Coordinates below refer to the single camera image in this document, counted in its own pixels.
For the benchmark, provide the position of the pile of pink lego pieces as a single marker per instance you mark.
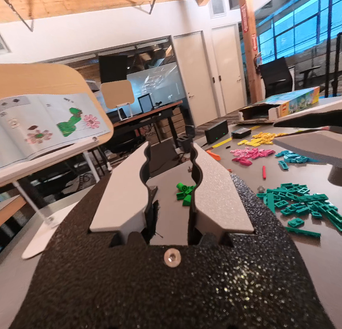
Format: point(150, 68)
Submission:
point(248, 155)

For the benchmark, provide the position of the pile of teal lego pieces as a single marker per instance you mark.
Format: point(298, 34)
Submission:
point(302, 201)

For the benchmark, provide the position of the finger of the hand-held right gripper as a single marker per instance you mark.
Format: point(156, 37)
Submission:
point(315, 147)
point(320, 118)

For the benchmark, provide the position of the small grey lego gear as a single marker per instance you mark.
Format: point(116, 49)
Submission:
point(261, 189)

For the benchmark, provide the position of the wooden top office desk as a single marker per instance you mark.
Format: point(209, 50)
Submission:
point(149, 112)

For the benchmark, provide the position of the small black slotted box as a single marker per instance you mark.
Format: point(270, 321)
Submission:
point(184, 143)

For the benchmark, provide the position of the red lego bar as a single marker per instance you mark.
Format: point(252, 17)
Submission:
point(264, 173)

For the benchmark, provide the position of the wooden booklet stand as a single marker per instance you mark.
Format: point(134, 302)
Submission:
point(40, 78)

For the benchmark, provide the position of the white wall vent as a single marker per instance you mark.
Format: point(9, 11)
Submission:
point(4, 43)
point(217, 4)

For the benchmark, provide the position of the lego set box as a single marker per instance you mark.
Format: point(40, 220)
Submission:
point(294, 102)

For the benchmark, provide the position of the pile of light blue lego pieces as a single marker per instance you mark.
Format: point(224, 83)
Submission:
point(292, 156)

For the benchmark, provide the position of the small framed tablet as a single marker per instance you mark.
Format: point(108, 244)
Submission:
point(145, 103)

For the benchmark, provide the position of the black wall screen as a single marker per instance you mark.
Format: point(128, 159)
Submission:
point(112, 67)

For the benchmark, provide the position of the lego instruction booklet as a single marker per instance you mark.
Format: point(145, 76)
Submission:
point(40, 120)

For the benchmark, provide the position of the small wooden stand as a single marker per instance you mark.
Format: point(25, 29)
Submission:
point(117, 94)

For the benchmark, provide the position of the wooden support post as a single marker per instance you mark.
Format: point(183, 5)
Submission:
point(251, 54)

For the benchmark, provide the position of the pile of yellow lego pieces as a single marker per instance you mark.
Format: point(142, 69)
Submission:
point(263, 139)

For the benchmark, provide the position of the black high-back chair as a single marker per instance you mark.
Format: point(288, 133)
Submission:
point(275, 75)

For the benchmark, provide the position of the pile of green lego pieces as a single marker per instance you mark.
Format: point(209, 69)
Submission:
point(184, 193)

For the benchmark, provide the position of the white door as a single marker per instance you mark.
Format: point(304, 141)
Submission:
point(195, 75)
point(229, 67)

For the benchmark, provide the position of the small flat black device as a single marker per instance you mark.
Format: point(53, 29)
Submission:
point(241, 133)

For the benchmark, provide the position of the orange lego brick separator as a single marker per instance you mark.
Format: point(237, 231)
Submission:
point(215, 156)

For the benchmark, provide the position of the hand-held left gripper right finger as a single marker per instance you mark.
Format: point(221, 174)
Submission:
point(221, 206)

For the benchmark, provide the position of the black charger box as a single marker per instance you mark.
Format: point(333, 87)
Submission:
point(216, 131)

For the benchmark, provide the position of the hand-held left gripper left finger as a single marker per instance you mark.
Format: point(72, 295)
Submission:
point(120, 201)

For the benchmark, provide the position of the large glass window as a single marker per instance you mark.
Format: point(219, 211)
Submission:
point(294, 27)

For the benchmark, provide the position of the stack of cardboard boxes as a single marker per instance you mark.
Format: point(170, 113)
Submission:
point(165, 126)

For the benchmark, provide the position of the round black side table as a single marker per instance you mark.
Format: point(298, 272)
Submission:
point(310, 68)

